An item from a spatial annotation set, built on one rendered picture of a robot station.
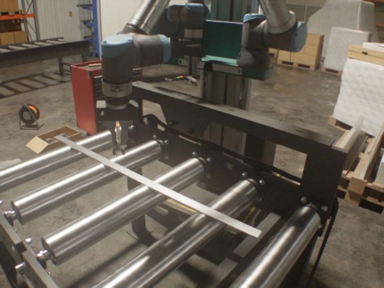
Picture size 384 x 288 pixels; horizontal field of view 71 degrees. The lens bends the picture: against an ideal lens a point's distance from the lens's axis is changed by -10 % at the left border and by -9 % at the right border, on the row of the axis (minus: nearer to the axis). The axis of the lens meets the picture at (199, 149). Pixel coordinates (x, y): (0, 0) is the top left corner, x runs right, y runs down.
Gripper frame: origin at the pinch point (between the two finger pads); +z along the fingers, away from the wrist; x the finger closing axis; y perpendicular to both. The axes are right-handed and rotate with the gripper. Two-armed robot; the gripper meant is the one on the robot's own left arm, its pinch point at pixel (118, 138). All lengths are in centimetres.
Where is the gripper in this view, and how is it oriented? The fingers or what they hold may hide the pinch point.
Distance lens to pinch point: 101.6
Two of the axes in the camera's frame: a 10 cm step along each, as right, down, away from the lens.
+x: 9.6, -0.4, 2.7
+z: -1.3, 8.0, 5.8
